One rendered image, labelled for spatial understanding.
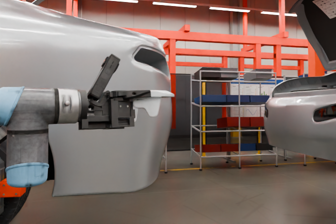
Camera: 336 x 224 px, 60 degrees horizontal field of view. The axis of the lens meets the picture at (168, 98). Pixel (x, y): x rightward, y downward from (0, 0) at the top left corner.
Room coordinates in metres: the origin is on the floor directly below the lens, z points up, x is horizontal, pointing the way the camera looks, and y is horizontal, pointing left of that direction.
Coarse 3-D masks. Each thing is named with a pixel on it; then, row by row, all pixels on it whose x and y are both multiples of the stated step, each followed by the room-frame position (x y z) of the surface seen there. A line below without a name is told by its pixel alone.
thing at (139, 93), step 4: (120, 92) 0.63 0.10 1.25; (124, 92) 0.63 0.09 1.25; (128, 92) 0.63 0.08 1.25; (132, 92) 0.63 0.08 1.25; (136, 92) 0.63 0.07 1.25; (140, 92) 0.63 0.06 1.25; (144, 92) 0.63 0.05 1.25; (148, 92) 0.64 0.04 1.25; (124, 96) 0.63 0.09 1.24; (128, 96) 0.63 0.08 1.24; (132, 96) 0.63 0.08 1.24; (136, 96) 0.64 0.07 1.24; (140, 96) 0.64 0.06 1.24; (144, 96) 0.64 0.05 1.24; (148, 96) 0.64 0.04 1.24
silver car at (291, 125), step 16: (288, 80) 3.69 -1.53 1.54; (304, 80) 3.75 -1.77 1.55; (320, 80) 3.79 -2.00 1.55; (272, 96) 3.50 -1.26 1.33; (288, 96) 2.90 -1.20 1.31; (304, 96) 2.65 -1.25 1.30; (320, 96) 2.43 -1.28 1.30; (272, 112) 3.02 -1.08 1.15; (288, 112) 2.72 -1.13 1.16; (304, 112) 2.51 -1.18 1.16; (320, 112) 2.36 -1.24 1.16; (272, 128) 3.01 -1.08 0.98; (288, 128) 2.71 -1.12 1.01; (304, 128) 2.51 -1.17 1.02; (320, 128) 2.36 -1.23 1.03; (272, 144) 3.15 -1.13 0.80; (288, 144) 2.79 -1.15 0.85; (304, 144) 2.55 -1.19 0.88; (320, 144) 2.38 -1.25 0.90
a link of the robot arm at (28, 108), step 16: (0, 96) 0.53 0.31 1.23; (16, 96) 0.54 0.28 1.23; (32, 96) 0.56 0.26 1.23; (48, 96) 0.57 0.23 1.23; (0, 112) 0.53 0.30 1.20; (16, 112) 0.54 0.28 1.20; (32, 112) 0.55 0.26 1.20; (48, 112) 0.57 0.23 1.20; (16, 128) 0.55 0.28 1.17; (32, 128) 0.55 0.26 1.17
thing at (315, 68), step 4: (308, 44) 4.42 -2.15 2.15; (308, 48) 4.42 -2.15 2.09; (312, 48) 4.33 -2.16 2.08; (308, 52) 4.42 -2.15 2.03; (312, 52) 4.33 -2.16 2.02; (308, 56) 4.42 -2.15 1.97; (312, 56) 4.33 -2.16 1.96; (316, 56) 4.29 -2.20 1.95; (308, 60) 4.42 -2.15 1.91; (312, 60) 4.33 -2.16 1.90; (316, 60) 4.29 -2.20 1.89; (308, 64) 4.42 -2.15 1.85; (312, 64) 4.33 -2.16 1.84; (316, 64) 4.29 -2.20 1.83; (320, 64) 4.30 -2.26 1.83; (308, 68) 4.42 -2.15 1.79; (312, 68) 4.33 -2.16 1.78; (316, 68) 4.29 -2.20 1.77; (320, 68) 4.30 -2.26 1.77; (308, 72) 4.42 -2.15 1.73; (312, 72) 4.33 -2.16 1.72; (316, 72) 4.29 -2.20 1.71; (320, 72) 4.30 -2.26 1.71; (308, 76) 4.43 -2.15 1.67
